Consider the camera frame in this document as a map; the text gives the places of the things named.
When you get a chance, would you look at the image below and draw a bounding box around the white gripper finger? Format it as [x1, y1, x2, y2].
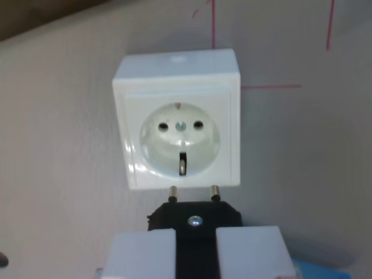
[102, 229, 177, 279]
[216, 225, 296, 279]

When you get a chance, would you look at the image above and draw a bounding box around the black two-pin power plug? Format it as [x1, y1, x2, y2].
[146, 184, 244, 279]

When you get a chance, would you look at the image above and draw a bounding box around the blue ribbed finger, grey mount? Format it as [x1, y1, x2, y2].
[290, 256, 351, 279]

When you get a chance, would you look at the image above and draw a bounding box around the white wall socket box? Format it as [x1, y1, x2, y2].
[112, 48, 242, 191]

